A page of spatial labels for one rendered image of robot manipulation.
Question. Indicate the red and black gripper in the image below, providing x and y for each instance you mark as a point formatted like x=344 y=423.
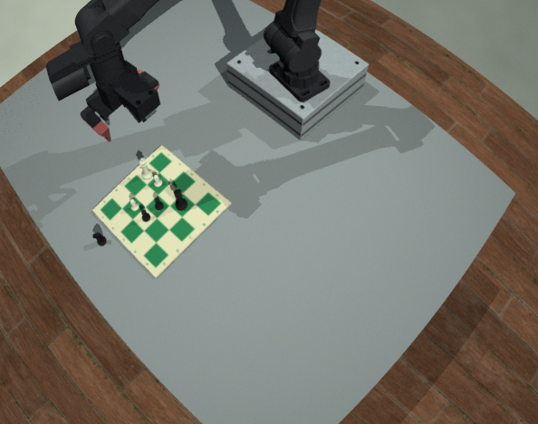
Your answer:
x=95 y=104

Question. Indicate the green and cream chessboard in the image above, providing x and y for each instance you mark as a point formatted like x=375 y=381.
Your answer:
x=157 y=243

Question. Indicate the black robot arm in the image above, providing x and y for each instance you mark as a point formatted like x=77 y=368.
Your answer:
x=291 y=35

